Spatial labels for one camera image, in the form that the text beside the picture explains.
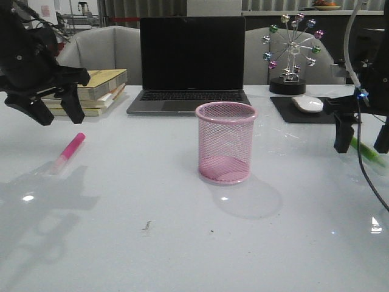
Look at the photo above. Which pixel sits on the ferris wheel desk toy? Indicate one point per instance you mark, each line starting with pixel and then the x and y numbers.
pixel 293 46

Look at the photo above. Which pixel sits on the top yellow book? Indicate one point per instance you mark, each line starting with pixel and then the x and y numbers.
pixel 102 82

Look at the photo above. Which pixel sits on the pink mesh pen holder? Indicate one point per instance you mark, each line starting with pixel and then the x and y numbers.
pixel 225 132

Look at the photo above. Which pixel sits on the left grey armchair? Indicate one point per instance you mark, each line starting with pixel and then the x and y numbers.
pixel 113 47

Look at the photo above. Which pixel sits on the black mouse pad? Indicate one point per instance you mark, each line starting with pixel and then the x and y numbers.
pixel 291 114

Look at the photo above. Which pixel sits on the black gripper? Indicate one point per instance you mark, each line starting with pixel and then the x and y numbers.
pixel 28 67
pixel 370 92

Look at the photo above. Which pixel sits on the bottom book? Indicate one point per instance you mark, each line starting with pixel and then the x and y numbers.
pixel 96 111

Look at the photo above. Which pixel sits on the fruit bowl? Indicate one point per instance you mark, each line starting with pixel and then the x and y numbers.
pixel 324 5

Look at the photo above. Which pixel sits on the grey armchair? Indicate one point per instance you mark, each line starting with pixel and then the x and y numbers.
pixel 113 47
pixel 256 71

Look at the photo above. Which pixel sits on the white computer mouse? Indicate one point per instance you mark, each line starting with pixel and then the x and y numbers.
pixel 308 104

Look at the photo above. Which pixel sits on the pink marker pen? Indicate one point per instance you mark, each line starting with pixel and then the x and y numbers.
pixel 67 153

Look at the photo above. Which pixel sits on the green marker pen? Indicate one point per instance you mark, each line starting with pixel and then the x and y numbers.
pixel 368 153

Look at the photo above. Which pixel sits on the grey laptop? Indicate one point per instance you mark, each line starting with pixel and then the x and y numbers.
pixel 188 61

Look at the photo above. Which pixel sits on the right grey armchair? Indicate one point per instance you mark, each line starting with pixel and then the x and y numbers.
pixel 256 71

